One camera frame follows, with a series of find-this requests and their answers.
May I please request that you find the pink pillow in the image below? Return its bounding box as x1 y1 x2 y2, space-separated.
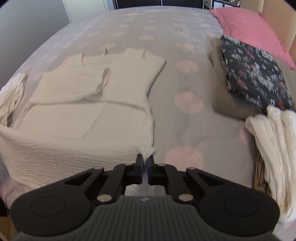
210 7 295 70

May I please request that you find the white door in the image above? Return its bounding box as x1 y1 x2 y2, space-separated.
62 0 109 23

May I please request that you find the cream textured garment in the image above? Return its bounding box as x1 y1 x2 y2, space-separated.
1 48 166 189

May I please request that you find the cream crumpled garment right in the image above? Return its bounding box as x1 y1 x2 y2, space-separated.
245 105 295 222

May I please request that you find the dark floral folded garment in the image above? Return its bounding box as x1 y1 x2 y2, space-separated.
220 35 295 111

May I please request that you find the grey pink-dotted bedspread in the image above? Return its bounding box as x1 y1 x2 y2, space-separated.
0 5 296 235

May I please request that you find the tan folded garment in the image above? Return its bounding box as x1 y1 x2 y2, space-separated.
209 37 296 120

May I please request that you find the cream garment at left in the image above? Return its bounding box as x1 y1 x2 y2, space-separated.
1 73 27 126

